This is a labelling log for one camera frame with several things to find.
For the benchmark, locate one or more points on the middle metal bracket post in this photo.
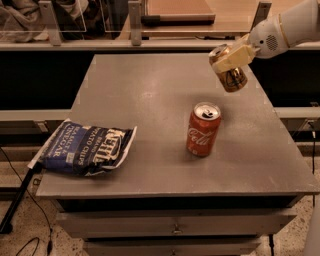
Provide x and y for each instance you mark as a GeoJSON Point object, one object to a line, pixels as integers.
{"type": "Point", "coordinates": [135, 21]}

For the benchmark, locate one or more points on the black metal leg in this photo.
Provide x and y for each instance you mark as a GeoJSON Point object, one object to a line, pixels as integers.
{"type": "Point", "coordinates": [16, 195]}

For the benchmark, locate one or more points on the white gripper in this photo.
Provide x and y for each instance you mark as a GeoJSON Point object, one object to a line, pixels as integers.
{"type": "Point", "coordinates": [266, 40]}

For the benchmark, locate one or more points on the lower grey drawer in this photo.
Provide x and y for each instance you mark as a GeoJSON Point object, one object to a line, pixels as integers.
{"type": "Point", "coordinates": [175, 247]}

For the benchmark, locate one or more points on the left metal bracket post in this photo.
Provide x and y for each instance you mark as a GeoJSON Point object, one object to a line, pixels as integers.
{"type": "Point", "coordinates": [50, 21]}

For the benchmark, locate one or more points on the orange soda can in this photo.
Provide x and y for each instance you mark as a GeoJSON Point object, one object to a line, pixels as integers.
{"type": "Point", "coordinates": [232, 80]}

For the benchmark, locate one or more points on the grey cloth behind glass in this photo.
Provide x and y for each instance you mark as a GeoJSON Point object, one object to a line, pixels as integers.
{"type": "Point", "coordinates": [20, 20]}

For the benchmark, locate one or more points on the metal bracket post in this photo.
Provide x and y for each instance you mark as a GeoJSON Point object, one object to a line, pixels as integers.
{"type": "Point", "coordinates": [50, 21]}
{"type": "Point", "coordinates": [135, 21]}
{"type": "Point", "coordinates": [262, 12]}

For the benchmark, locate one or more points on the grey drawer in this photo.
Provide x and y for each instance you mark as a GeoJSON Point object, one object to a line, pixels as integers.
{"type": "Point", "coordinates": [167, 223]}
{"type": "Point", "coordinates": [175, 247]}

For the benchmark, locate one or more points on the right metal bracket post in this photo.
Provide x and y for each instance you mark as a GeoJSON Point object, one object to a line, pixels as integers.
{"type": "Point", "coordinates": [262, 12]}

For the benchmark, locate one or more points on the blue potato chips bag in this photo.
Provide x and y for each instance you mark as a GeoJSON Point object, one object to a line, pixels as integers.
{"type": "Point", "coordinates": [75, 149]}

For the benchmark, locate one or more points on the upper grey drawer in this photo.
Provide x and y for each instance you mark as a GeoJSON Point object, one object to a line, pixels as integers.
{"type": "Point", "coordinates": [167, 223]}

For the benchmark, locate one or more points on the red Coca-Cola can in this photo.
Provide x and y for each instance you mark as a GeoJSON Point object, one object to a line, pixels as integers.
{"type": "Point", "coordinates": [204, 122]}

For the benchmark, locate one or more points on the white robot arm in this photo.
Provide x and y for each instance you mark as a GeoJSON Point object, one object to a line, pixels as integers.
{"type": "Point", "coordinates": [301, 23]}

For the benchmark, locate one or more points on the wooden board on shelf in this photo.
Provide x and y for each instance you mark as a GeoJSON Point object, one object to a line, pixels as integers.
{"type": "Point", "coordinates": [165, 12]}

